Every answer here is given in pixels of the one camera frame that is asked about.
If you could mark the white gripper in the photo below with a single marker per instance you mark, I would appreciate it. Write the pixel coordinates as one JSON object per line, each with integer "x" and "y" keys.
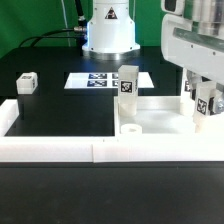
{"x": 203, "y": 55}

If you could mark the white square table top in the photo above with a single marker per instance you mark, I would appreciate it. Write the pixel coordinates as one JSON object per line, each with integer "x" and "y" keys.
{"x": 165, "y": 115}

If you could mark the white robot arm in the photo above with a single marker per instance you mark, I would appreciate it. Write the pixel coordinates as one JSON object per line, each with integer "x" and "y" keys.
{"x": 111, "y": 31}

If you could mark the white U-shaped obstacle fence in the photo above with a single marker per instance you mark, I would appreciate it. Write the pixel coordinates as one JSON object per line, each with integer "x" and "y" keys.
{"x": 122, "y": 148}

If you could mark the white marker base plate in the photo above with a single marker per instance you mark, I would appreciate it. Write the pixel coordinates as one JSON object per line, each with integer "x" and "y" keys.
{"x": 102, "y": 80}

